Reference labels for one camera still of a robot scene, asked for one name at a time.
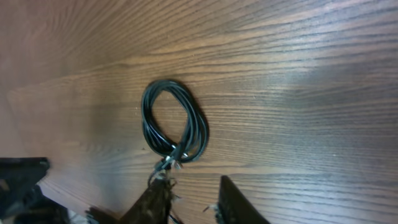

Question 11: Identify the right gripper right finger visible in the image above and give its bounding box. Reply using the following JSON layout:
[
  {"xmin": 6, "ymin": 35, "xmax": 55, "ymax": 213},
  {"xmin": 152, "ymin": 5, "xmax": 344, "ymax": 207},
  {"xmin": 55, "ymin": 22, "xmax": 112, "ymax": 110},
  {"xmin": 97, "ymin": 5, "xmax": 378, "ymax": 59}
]
[{"xmin": 216, "ymin": 175, "xmax": 270, "ymax": 224}]

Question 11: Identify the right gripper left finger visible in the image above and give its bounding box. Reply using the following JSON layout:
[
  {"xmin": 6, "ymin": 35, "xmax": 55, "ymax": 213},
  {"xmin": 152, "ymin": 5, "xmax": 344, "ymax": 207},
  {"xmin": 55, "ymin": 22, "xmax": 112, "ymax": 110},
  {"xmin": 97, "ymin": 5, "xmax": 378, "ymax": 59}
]
[{"xmin": 119, "ymin": 179, "xmax": 172, "ymax": 224}]

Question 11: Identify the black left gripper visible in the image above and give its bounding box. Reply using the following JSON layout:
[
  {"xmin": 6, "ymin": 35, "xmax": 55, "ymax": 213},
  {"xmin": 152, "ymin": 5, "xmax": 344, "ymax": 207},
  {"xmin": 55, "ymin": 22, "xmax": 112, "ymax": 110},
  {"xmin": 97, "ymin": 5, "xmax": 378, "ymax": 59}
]
[{"xmin": 1, "ymin": 157, "xmax": 70, "ymax": 224}]

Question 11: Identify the black usb cable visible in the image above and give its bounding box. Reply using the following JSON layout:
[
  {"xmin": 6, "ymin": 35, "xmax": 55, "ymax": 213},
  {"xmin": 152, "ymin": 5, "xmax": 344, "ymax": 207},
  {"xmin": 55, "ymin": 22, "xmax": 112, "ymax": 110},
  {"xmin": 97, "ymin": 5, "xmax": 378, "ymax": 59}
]
[{"xmin": 141, "ymin": 79, "xmax": 210, "ymax": 187}]

